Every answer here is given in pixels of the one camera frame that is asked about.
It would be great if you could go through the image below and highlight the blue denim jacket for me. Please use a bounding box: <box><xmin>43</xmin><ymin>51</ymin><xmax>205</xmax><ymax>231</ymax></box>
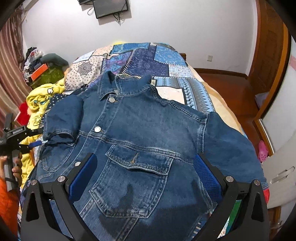
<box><xmin>29</xmin><ymin>72</ymin><xmax>268</xmax><ymax>240</ymax></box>

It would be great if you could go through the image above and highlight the orange sleeve forearm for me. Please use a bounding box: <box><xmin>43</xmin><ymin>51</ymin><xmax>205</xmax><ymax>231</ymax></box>
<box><xmin>1</xmin><ymin>179</ymin><xmax>19</xmax><ymax>236</ymax></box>

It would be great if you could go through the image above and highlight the pile of clutter and clothes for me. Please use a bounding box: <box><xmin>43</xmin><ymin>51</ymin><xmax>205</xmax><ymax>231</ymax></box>
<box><xmin>23</xmin><ymin>47</ymin><xmax>69</xmax><ymax>89</ymax></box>

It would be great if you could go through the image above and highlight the person left hand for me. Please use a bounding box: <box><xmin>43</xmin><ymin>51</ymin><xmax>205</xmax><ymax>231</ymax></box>
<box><xmin>0</xmin><ymin>152</ymin><xmax>23</xmax><ymax>181</ymax></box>

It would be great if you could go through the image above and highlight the red plush item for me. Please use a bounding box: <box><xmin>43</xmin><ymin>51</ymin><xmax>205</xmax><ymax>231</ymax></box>
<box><xmin>15</xmin><ymin>101</ymin><xmax>30</xmax><ymax>126</ymax></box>

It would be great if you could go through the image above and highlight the yellow duck fleece blanket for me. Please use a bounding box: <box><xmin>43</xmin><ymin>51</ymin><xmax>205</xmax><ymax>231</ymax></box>
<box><xmin>21</xmin><ymin>79</ymin><xmax>65</xmax><ymax>188</ymax></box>

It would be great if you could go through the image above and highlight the striped red curtain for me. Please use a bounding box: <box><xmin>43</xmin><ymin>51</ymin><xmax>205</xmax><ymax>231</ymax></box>
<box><xmin>1</xmin><ymin>8</ymin><xmax>31</xmax><ymax>128</ymax></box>

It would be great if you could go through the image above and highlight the pink croc shoe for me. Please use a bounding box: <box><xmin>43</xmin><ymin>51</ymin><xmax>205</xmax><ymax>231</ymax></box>
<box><xmin>257</xmin><ymin>140</ymin><xmax>268</xmax><ymax>163</ymax></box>

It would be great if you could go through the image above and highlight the patchwork patterned bed quilt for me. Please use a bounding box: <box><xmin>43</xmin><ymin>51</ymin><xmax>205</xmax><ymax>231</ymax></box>
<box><xmin>64</xmin><ymin>43</ymin><xmax>244</xmax><ymax>133</ymax></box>

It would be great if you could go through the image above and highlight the brown wooden door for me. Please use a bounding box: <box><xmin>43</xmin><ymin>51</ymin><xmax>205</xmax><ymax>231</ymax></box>
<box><xmin>248</xmin><ymin>1</ymin><xmax>291</xmax><ymax>119</ymax></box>

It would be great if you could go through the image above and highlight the white cabinet with handle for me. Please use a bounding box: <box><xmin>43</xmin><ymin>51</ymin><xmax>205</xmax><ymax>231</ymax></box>
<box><xmin>262</xmin><ymin>136</ymin><xmax>296</xmax><ymax>209</ymax></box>

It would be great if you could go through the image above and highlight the wall mounted black television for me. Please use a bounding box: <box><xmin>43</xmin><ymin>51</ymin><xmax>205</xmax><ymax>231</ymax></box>
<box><xmin>78</xmin><ymin>0</ymin><xmax>128</xmax><ymax>19</ymax></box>

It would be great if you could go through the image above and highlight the white wall socket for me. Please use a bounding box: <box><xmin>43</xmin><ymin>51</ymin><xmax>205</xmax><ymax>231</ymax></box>
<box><xmin>207</xmin><ymin>55</ymin><xmax>213</xmax><ymax>62</ymax></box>

